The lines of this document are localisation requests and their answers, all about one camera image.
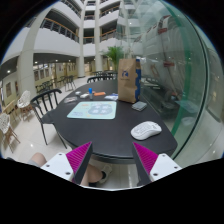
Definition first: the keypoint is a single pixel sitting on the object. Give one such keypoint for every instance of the orange flat object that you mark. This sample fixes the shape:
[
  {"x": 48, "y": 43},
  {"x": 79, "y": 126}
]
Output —
[{"x": 99, "y": 93}]

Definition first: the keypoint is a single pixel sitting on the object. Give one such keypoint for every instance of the white lattice chair far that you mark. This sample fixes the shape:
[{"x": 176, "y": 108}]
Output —
[{"x": 23, "y": 103}]

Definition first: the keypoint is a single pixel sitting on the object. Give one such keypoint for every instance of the blue white packet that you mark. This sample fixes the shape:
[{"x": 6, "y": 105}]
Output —
[{"x": 113, "y": 97}]

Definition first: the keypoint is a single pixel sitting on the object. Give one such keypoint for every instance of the brown paper bag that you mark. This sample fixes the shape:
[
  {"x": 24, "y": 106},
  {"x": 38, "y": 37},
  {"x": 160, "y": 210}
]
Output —
[{"x": 129, "y": 77}]

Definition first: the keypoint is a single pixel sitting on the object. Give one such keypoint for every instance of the white lattice chair near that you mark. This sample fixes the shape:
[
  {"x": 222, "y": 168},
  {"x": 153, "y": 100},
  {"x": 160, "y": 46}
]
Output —
[{"x": 5, "y": 127}]

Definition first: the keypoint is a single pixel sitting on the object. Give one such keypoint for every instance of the black round table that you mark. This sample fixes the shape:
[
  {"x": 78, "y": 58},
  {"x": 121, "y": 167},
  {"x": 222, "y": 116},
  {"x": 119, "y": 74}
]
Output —
[{"x": 111, "y": 139}]

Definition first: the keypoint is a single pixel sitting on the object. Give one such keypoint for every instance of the black chair far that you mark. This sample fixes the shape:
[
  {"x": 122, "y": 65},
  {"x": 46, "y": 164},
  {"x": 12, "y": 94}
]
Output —
[{"x": 99, "y": 78}]

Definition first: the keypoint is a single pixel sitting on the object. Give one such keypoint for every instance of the white computer mouse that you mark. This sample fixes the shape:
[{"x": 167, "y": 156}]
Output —
[{"x": 145, "y": 130}]

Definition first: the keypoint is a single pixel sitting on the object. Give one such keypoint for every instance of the grey card on table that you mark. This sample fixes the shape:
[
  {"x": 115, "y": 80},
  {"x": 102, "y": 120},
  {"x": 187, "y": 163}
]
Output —
[{"x": 70, "y": 99}]

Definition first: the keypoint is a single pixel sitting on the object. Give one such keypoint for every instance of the light blue mouse pad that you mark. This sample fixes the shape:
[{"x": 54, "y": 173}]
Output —
[{"x": 94, "y": 110}]

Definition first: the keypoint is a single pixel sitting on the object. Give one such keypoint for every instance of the small white object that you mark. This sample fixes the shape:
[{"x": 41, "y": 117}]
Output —
[{"x": 83, "y": 96}]

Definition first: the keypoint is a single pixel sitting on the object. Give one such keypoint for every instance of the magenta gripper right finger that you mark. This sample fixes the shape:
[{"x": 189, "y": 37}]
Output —
[{"x": 150, "y": 166}]

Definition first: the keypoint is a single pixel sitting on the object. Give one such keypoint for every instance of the black chair left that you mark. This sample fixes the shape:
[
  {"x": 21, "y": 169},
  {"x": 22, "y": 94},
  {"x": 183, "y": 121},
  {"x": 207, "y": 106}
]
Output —
[{"x": 44, "y": 106}]

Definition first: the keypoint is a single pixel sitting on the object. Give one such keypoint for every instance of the blue glue stick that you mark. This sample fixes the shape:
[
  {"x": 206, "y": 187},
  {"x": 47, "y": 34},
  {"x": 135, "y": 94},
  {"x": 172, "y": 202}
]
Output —
[{"x": 90, "y": 93}]

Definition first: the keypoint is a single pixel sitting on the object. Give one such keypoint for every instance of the person's leg with shoe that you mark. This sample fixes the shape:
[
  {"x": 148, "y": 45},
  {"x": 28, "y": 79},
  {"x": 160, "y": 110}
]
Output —
[{"x": 92, "y": 175}]

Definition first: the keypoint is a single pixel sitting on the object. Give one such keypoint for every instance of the black chair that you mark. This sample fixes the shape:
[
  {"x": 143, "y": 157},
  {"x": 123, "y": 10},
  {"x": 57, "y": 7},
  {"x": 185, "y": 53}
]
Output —
[
  {"x": 44, "y": 106},
  {"x": 99, "y": 78}
]

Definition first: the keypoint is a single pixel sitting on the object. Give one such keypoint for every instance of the white lattice chair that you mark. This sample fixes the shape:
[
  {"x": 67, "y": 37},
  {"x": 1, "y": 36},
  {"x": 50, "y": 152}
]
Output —
[
  {"x": 5, "y": 127},
  {"x": 23, "y": 103}
]

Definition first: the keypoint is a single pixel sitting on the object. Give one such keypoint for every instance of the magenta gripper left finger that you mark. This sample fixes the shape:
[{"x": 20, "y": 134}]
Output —
[{"x": 70, "y": 166}]

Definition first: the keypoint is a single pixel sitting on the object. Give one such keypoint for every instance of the green potted palm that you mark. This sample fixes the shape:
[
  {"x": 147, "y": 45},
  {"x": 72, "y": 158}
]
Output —
[{"x": 114, "y": 53}]

